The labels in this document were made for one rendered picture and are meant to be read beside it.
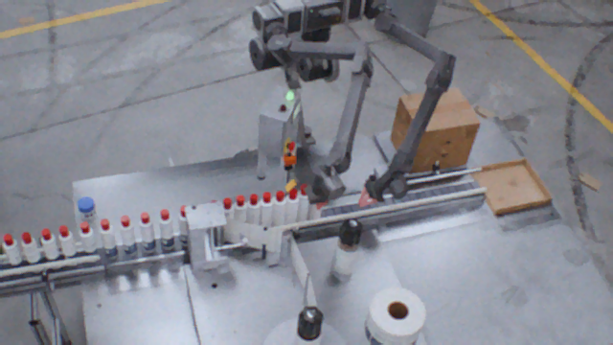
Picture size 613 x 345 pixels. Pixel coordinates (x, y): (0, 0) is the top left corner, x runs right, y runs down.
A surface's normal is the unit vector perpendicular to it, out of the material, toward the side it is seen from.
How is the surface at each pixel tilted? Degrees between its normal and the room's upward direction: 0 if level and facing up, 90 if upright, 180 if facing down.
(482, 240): 0
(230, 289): 0
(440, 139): 90
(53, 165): 0
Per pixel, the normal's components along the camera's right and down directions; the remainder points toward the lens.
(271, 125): -0.32, 0.65
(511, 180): 0.07, -0.70
